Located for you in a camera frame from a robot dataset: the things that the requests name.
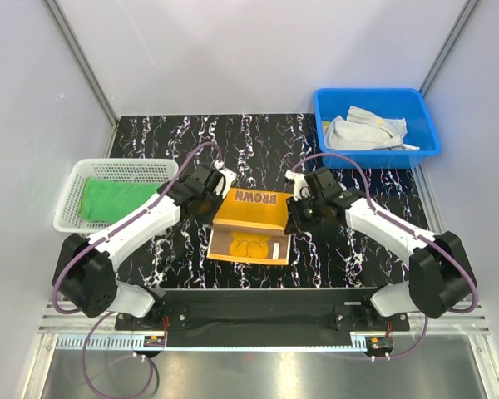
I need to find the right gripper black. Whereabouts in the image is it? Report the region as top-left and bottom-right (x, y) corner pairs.
(284, 194), (325, 236)

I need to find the brown yellow towel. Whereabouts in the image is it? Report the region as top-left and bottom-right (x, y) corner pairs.
(207, 188), (292, 266)

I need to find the light grey towel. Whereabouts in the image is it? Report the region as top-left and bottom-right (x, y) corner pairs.
(322, 106), (420, 151)

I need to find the green microfiber towel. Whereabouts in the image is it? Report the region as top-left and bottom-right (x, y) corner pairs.
(78, 178), (160, 224)

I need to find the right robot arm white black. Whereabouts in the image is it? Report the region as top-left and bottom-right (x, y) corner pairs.
(284, 167), (478, 330)

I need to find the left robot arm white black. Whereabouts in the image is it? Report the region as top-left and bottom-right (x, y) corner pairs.
(52, 162), (237, 329)

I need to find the white perforated plastic basket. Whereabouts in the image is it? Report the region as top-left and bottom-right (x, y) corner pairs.
(53, 158), (179, 234)

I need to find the black marble pattern mat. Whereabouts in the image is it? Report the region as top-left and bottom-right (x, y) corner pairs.
(108, 114), (408, 289)

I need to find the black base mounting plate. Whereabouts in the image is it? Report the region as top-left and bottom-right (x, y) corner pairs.
(115, 288), (410, 350)

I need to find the blue plastic bin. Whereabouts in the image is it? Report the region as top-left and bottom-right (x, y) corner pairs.
(314, 88), (442, 169)

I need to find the right small circuit board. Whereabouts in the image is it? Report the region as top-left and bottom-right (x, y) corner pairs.
(367, 337), (393, 352)

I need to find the small circuit board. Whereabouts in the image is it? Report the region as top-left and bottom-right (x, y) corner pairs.
(367, 337), (393, 352)
(144, 335), (166, 347)

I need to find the left small circuit board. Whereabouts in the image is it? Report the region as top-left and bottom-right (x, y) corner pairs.
(144, 335), (166, 347)

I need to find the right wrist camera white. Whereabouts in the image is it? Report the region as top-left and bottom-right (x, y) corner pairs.
(285, 170), (311, 201)

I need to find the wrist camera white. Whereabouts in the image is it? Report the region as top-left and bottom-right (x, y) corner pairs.
(213, 160), (237, 199)
(285, 170), (311, 201)

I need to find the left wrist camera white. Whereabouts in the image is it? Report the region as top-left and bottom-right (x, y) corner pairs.
(213, 160), (237, 199)

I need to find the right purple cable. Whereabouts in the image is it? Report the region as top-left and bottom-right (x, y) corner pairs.
(290, 152), (480, 361)

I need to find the purple cable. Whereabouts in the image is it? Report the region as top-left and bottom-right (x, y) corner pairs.
(52, 141), (224, 395)
(290, 152), (480, 361)

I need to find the aluminium rail front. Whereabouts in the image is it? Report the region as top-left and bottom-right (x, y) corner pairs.
(37, 302), (490, 335)

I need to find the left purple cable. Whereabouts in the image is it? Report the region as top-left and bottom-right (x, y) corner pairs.
(52, 141), (224, 395)

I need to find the left aluminium frame post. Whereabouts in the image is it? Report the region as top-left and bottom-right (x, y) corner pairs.
(42, 0), (119, 126)

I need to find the aluminium frame post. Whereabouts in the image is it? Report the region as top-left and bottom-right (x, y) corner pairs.
(42, 0), (119, 126)
(418, 0), (482, 98)

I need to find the right aluminium frame post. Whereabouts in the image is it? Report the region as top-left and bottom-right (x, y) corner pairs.
(418, 0), (482, 98)

